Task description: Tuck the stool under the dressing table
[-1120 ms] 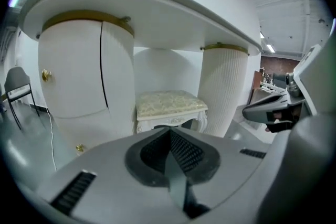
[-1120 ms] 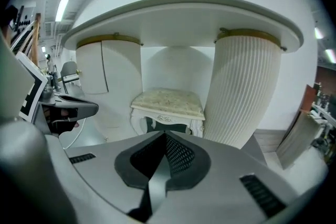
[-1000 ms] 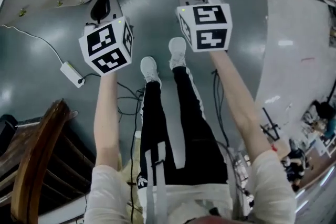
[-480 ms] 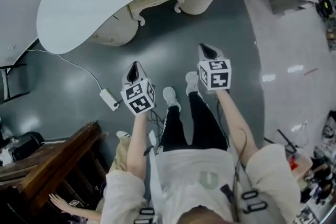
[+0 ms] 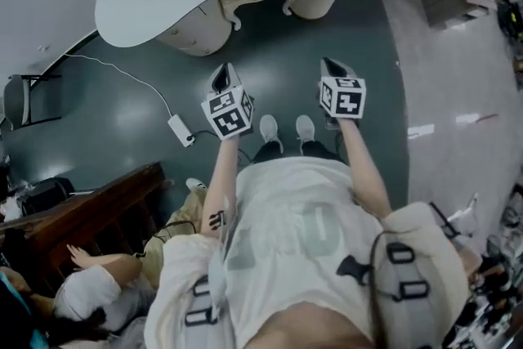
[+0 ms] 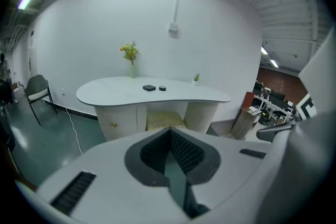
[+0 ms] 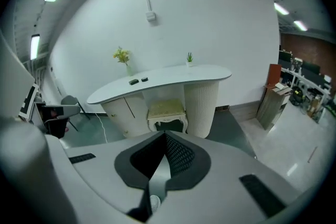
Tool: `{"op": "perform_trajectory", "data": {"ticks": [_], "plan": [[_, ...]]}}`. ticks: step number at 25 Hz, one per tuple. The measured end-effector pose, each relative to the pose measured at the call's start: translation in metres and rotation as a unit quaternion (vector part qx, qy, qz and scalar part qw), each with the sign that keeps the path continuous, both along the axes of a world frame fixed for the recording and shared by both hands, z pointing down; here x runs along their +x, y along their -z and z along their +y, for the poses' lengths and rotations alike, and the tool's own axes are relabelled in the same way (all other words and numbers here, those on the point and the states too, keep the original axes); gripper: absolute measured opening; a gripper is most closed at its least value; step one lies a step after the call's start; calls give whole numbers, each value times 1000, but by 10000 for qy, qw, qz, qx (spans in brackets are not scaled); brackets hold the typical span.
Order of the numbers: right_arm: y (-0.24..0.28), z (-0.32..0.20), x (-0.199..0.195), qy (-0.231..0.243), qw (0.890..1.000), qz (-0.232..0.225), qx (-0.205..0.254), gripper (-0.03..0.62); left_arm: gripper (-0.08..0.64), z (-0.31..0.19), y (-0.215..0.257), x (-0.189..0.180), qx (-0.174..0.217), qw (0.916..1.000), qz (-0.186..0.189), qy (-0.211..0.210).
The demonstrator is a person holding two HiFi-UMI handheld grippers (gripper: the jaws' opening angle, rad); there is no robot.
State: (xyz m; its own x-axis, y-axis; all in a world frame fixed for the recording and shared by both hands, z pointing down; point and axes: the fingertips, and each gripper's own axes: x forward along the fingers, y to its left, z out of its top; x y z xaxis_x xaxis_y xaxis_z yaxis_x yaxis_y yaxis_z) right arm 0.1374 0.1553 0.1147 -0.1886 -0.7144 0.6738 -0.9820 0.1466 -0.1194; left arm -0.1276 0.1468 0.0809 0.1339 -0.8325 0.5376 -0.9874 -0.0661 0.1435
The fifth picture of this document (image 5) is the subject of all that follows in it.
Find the dark wooden furniture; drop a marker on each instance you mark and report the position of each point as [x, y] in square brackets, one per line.
[94, 208]

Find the person's black trousers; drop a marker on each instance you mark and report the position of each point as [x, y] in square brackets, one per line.
[269, 153]

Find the white power adapter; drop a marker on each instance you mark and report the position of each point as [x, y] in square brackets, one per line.
[180, 130]

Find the person's right grey shoe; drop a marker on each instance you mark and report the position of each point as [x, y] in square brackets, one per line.
[305, 131]

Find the person's right forearm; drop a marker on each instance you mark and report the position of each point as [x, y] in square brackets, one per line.
[365, 171]

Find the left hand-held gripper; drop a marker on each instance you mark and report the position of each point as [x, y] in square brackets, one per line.
[229, 110]

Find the person's left grey shoe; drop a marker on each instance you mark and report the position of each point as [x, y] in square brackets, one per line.
[270, 131]

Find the person's white shirt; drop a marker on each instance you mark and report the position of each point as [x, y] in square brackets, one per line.
[294, 216]

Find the person's left forearm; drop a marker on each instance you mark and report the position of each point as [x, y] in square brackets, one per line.
[220, 184]

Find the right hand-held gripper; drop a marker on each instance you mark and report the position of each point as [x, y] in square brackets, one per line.
[343, 98]

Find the black bag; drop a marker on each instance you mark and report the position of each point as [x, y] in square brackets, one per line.
[47, 194]

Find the person's grey shoe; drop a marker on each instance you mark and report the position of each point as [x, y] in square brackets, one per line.
[305, 131]
[270, 131]

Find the grey folding chair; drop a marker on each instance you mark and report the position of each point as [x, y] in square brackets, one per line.
[16, 100]

